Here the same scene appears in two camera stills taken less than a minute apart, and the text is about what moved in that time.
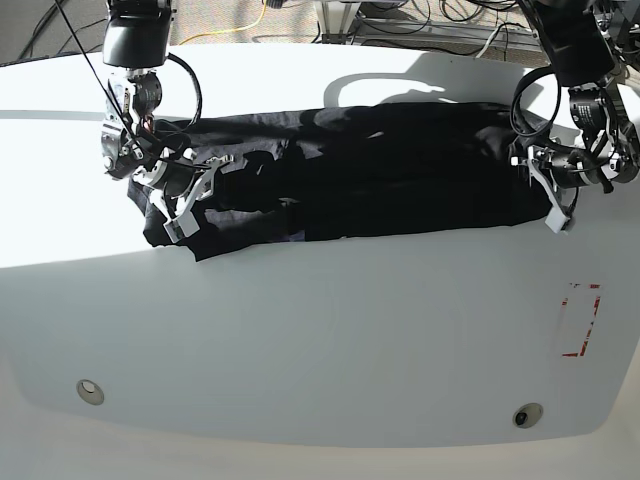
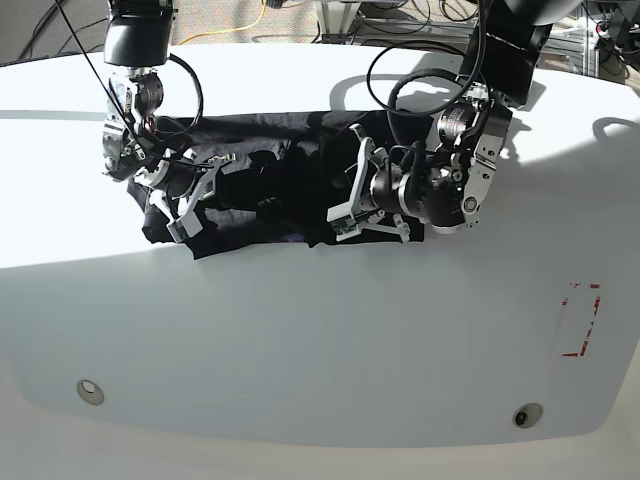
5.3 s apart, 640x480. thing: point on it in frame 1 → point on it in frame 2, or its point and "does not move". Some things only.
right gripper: (554, 170) → (380, 189)
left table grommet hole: (90, 392) does not move
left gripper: (178, 180) does not move
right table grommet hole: (527, 415) does not move
